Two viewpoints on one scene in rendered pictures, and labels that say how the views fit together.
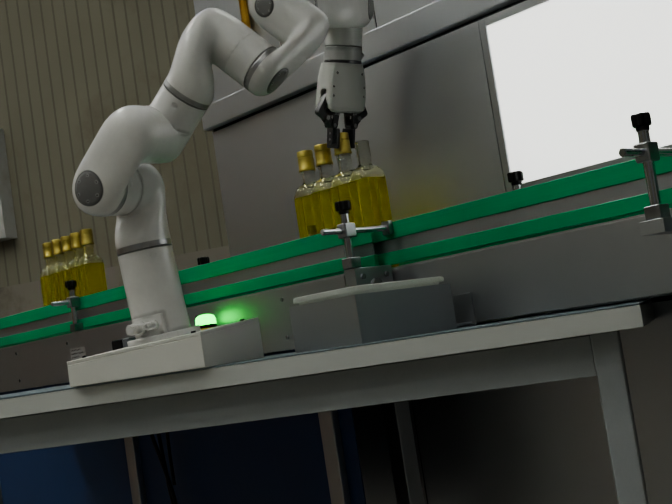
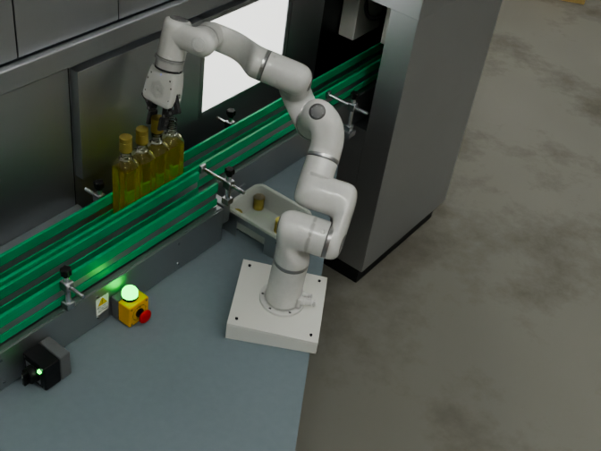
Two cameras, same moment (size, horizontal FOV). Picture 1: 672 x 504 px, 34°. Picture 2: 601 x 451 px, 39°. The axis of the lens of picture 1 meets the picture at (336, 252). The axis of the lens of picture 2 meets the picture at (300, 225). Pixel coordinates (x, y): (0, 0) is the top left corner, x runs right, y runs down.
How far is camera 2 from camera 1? 3.49 m
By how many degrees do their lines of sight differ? 106
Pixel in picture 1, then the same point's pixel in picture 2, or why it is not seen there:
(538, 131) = (219, 80)
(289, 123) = (19, 104)
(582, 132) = (238, 77)
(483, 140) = (192, 90)
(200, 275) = (94, 267)
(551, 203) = (279, 127)
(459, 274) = (241, 176)
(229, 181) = not seen: outside the picture
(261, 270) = (153, 234)
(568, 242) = (288, 143)
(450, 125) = not seen: hidden behind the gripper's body
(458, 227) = (237, 153)
